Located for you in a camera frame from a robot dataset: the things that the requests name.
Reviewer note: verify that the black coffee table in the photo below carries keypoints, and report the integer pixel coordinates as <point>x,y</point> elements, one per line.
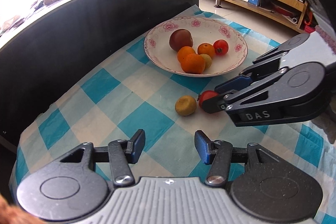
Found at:
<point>59,44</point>

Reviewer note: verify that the white floral plate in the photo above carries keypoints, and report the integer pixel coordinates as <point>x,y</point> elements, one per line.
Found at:
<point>202,30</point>

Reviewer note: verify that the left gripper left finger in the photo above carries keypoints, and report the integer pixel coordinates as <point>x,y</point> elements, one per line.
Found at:
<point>120,154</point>

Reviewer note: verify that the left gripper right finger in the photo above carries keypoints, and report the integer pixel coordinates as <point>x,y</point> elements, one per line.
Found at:
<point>219,155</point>

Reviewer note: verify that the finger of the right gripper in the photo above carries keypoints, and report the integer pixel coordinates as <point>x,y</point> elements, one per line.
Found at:
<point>261,67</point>
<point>303,89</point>

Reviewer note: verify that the dark red plum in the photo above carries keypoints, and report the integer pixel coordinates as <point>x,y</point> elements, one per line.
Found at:
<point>180,38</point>

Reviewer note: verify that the blue white checkered tablecloth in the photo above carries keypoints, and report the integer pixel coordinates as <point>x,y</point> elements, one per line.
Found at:
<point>127,92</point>

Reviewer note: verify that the orange mandarin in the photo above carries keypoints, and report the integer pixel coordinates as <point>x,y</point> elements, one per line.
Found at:
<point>193,63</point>
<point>206,48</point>
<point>183,52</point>

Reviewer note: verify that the large red tomato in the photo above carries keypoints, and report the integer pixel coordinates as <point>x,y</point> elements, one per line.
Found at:
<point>205,96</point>

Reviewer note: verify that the brown kiwi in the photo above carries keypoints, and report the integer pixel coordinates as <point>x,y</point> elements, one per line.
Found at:
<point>208,60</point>
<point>185,106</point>

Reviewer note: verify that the small red tomato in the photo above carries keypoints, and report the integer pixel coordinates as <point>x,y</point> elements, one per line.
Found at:
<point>221,47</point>

